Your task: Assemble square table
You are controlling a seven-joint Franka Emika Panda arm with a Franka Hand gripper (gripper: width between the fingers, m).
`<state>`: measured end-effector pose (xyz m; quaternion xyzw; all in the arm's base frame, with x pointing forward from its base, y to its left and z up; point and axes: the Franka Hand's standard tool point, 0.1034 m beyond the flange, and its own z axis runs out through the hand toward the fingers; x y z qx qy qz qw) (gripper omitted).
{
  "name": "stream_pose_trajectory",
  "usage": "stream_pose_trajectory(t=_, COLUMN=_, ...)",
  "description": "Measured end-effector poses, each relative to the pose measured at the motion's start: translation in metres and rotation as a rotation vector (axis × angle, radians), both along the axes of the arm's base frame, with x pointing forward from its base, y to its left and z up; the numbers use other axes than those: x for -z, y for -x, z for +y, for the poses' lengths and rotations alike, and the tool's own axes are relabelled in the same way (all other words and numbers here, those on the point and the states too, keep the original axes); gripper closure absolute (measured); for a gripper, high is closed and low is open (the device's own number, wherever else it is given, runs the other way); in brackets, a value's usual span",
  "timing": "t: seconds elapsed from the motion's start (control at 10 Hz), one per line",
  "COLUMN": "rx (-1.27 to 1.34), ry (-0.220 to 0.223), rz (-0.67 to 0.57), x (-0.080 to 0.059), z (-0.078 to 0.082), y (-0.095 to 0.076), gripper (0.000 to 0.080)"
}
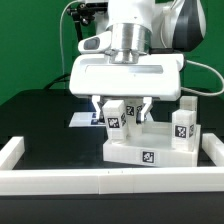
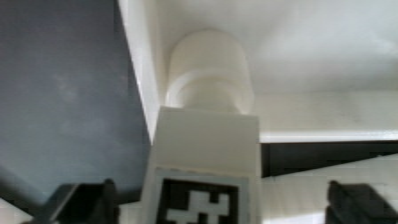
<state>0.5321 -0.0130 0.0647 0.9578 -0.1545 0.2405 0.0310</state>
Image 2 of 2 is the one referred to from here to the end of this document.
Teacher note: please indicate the white square tabletop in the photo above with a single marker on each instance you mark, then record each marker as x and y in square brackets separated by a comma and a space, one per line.
[321, 46]

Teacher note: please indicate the white table leg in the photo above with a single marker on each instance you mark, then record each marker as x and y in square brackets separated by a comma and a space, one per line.
[202, 188]

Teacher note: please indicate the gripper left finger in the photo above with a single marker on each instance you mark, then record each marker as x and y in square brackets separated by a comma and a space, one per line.
[81, 205]

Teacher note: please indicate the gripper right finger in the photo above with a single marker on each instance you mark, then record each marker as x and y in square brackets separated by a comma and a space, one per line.
[358, 206]

